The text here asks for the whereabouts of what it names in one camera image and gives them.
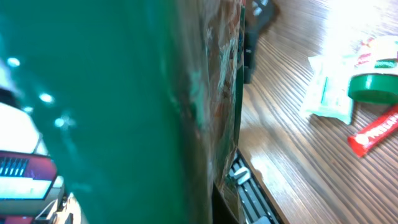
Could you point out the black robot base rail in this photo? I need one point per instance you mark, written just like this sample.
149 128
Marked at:
256 204

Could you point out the teal tissue pack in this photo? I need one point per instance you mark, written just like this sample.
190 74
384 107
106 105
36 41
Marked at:
327 93

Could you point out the green lid spice jar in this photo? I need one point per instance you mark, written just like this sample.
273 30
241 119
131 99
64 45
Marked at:
374 78

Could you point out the red coffee stick sachet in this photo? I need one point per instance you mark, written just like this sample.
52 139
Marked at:
363 141

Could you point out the green 3M gloves package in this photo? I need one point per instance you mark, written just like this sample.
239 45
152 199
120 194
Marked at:
136 101

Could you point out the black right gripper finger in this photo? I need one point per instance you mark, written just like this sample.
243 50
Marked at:
220 211

